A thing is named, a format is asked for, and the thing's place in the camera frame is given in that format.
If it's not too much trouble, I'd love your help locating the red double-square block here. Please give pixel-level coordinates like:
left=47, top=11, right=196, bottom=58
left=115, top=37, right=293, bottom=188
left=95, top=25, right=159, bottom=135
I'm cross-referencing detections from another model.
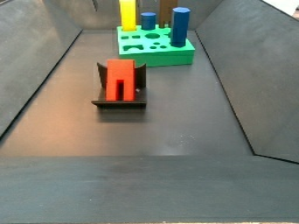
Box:
left=107, top=59, right=137, bottom=101

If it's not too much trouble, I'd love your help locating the green foam shape board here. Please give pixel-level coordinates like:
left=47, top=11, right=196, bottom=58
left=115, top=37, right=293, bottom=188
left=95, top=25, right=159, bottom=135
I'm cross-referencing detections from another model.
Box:
left=117, top=25, right=196, bottom=67

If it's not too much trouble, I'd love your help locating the black curved stand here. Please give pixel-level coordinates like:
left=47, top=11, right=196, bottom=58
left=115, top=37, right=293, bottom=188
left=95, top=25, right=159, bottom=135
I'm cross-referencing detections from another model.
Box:
left=91, top=62, right=147, bottom=108

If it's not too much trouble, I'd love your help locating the blue short cylinder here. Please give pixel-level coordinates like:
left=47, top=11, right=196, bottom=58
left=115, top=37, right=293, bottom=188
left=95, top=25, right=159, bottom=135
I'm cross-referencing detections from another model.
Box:
left=142, top=12, right=157, bottom=31

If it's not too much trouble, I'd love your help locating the blue hexagonal prism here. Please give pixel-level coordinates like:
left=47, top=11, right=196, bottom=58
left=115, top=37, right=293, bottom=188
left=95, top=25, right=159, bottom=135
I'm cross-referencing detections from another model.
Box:
left=171, top=7, right=191, bottom=47

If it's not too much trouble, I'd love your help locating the yellow rectangular block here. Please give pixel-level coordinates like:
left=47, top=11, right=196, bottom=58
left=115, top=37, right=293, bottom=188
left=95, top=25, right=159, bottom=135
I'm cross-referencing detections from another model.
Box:
left=119, top=0, right=137, bottom=32

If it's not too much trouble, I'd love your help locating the brown arch block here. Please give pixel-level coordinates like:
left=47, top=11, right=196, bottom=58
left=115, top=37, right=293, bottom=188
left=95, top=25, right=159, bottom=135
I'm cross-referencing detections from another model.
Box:
left=159, top=0, right=178, bottom=28

